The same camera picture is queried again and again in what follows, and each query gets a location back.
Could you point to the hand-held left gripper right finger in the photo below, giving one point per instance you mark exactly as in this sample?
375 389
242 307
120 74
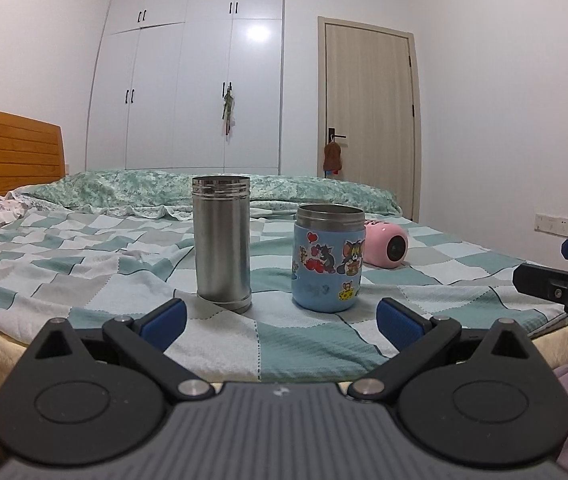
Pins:
397 325

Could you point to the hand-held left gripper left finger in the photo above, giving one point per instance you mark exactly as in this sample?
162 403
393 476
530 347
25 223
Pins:
166 321

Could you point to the blue cartoon print cup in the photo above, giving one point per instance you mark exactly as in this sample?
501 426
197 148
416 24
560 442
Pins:
328 265

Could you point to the tall stainless steel cup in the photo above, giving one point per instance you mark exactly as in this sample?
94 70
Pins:
222 245

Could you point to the pink round speaker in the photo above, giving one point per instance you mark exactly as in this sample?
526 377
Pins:
386 245

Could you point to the green white checkered blanket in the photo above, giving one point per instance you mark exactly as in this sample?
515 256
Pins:
88 270

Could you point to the green floral quilt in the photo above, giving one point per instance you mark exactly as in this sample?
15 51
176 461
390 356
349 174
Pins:
163 187

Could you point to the brown plush toy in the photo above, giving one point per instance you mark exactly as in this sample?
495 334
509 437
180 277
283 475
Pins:
332 157

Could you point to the light wooden door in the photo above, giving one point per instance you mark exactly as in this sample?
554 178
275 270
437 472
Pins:
369 110

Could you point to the green hanging ornament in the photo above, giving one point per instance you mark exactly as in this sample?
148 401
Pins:
227 110

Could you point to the wooden headboard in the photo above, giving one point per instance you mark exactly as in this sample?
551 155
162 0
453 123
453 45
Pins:
8 155

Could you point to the white wardrobe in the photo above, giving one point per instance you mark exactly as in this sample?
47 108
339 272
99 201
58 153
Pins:
183 85

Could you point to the white wall socket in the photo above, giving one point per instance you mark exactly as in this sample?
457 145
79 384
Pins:
553 224

